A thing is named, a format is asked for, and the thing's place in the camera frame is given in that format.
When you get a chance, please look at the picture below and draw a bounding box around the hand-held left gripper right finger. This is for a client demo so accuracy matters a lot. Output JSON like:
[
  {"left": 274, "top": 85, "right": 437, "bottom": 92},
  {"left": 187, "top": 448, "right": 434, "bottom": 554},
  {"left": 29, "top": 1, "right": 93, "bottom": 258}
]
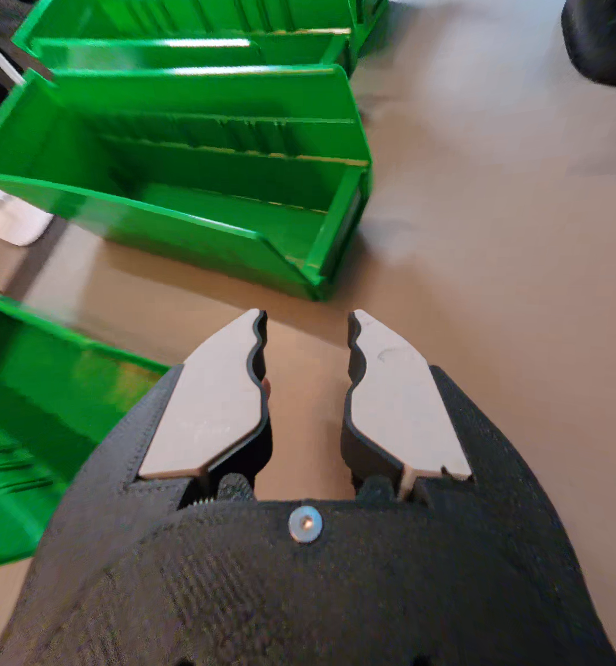
[{"left": 341, "top": 309, "right": 473, "bottom": 501}]

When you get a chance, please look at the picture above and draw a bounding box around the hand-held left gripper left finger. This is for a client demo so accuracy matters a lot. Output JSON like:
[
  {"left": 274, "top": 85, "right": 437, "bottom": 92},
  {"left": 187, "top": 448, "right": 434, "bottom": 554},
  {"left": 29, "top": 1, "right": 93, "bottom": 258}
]
[{"left": 138, "top": 308, "right": 273, "bottom": 479}]

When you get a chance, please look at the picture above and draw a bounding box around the green plastic storage bin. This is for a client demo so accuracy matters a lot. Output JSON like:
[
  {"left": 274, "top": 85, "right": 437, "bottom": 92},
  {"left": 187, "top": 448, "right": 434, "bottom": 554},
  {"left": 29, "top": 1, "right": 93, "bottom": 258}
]
[
  {"left": 0, "top": 65, "right": 375, "bottom": 302},
  {"left": 12, "top": 0, "right": 390, "bottom": 58},
  {"left": 0, "top": 283, "right": 169, "bottom": 571},
  {"left": 29, "top": 31, "right": 361, "bottom": 76}
]

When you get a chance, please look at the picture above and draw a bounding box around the grey desk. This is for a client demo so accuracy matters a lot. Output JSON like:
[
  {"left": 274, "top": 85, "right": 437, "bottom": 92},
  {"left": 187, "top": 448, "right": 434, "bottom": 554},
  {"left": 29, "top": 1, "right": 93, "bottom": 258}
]
[{"left": 0, "top": 0, "right": 616, "bottom": 666}]

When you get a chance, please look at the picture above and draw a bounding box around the white stand base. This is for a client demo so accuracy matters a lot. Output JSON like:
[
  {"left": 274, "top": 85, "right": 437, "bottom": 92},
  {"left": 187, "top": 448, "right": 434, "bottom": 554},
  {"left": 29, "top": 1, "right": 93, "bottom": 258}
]
[{"left": 0, "top": 182, "right": 55, "bottom": 246}]

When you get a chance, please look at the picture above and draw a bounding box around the white stand pole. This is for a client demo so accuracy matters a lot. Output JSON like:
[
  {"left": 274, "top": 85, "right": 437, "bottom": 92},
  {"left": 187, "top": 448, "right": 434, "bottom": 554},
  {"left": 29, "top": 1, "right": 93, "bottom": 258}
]
[{"left": 0, "top": 23, "right": 26, "bottom": 86}]

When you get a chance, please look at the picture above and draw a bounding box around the black round textured object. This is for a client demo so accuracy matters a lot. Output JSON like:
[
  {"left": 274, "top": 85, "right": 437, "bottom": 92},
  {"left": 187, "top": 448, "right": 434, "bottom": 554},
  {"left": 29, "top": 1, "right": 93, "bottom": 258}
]
[{"left": 561, "top": 0, "right": 616, "bottom": 87}]

